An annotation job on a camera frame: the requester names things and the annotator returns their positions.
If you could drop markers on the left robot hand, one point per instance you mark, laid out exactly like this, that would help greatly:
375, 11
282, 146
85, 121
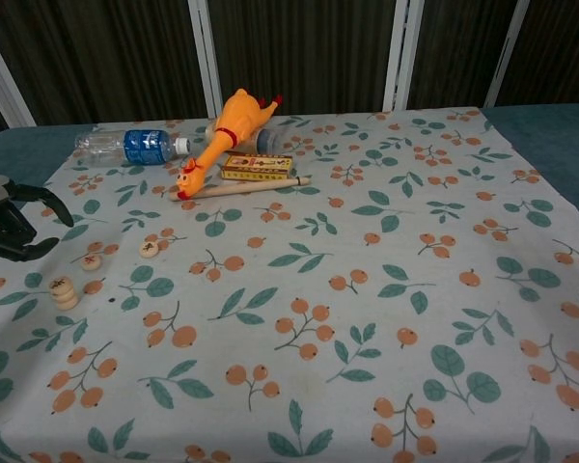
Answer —
5, 226

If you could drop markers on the wooden chess piece black character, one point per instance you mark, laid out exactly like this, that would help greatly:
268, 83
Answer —
63, 295
59, 284
148, 249

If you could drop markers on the wooden chess piece red character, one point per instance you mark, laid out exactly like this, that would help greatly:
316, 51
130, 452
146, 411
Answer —
91, 262
67, 304

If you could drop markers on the yellow red small box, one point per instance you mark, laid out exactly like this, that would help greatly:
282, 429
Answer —
256, 166

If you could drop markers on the teal table cover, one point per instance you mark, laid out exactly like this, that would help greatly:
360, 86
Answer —
24, 154

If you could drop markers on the clear water bottle blue label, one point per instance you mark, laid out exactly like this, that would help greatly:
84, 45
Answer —
142, 144

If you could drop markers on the wooden stick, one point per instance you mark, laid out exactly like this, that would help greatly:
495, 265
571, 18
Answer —
251, 187

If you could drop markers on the orange rubber chicken toy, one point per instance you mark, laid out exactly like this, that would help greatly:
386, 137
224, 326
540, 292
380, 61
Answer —
236, 120

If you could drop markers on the clear bottle grey contents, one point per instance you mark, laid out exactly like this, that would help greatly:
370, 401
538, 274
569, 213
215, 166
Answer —
269, 139

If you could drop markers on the floral print tablecloth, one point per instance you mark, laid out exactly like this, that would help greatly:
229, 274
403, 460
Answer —
318, 289

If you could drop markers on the white partition frame post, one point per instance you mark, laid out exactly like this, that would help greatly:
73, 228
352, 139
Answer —
207, 58
401, 53
506, 53
2, 82

